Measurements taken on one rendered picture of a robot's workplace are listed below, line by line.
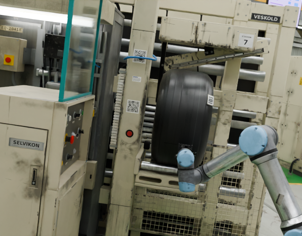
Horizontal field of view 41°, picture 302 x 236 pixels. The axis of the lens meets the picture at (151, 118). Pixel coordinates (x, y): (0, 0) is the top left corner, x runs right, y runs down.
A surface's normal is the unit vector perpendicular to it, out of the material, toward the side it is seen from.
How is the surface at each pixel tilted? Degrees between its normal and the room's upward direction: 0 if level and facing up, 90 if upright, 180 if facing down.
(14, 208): 90
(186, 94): 56
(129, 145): 90
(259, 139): 84
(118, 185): 90
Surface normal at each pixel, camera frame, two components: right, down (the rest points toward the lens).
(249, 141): -0.63, -0.10
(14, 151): -0.07, 0.12
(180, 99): 0.00, -0.33
